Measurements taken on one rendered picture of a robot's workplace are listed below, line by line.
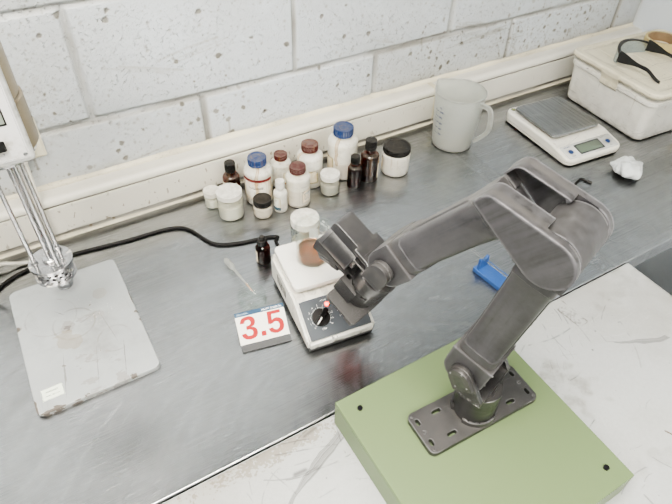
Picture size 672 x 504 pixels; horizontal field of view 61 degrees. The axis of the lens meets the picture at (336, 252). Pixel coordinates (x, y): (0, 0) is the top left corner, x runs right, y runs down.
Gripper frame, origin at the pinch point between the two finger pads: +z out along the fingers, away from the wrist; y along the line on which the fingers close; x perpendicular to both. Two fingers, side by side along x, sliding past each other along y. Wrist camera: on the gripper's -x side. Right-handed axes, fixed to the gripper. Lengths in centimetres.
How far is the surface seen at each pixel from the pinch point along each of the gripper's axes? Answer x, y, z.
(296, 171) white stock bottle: -29.3, -15.8, 15.1
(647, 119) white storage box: 14, -100, 14
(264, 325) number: -6.9, 12.9, 5.9
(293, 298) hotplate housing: -7.0, 6.6, 2.2
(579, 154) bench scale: 9, -79, 17
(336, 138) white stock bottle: -31.1, -30.3, 18.4
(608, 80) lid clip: -1, -103, 16
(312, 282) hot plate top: -7.0, 2.5, 0.4
